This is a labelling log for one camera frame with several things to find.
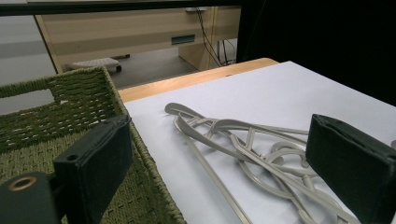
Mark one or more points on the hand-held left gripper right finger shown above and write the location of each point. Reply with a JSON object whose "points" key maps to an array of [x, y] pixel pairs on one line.
{"points": [[351, 168]]}

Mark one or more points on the black horizontal frame bar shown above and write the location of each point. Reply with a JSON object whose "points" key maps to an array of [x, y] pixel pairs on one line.
{"points": [[93, 7]]}

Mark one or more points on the wooden cabinet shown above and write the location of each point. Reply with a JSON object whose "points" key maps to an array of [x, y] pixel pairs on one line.
{"points": [[124, 34]]}

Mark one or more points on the low wheeled platform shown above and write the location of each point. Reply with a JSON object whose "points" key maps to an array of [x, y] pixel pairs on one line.
{"points": [[93, 63]]}

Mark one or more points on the green woven basket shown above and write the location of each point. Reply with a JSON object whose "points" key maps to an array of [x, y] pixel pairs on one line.
{"points": [[81, 93]]}

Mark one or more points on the grey plastic clothes hanger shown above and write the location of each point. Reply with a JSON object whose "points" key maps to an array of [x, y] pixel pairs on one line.
{"points": [[236, 124], [270, 184], [179, 109]]}

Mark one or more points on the black curtain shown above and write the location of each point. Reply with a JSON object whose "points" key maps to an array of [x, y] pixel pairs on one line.
{"points": [[327, 40]]}

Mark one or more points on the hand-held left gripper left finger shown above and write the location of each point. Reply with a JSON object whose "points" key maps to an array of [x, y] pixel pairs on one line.
{"points": [[93, 168]]}

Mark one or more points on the white cabinet panel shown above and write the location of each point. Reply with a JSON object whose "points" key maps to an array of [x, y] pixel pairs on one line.
{"points": [[21, 46]]}

